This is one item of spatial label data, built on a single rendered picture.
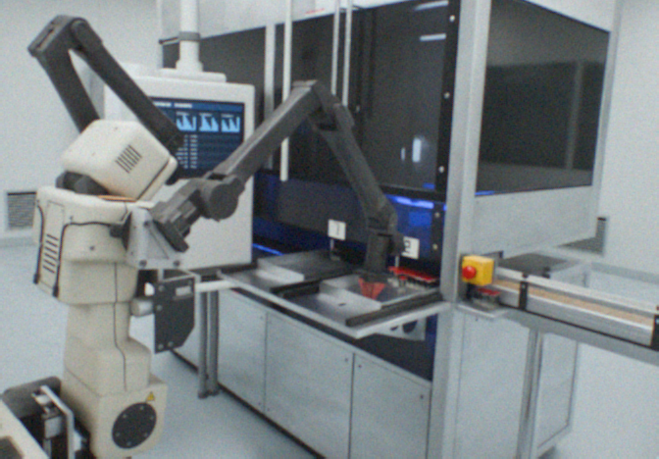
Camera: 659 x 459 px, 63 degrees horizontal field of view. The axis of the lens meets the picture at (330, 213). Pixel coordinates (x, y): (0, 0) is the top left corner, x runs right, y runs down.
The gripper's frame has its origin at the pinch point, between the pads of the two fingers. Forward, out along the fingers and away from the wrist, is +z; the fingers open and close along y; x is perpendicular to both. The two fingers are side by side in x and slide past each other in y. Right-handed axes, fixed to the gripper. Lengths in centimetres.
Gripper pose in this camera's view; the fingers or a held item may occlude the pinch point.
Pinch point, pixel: (368, 302)
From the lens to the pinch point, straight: 159.0
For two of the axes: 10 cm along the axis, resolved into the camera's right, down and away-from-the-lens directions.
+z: -1.7, 9.9, 0.3
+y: 7.2, 1.0, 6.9
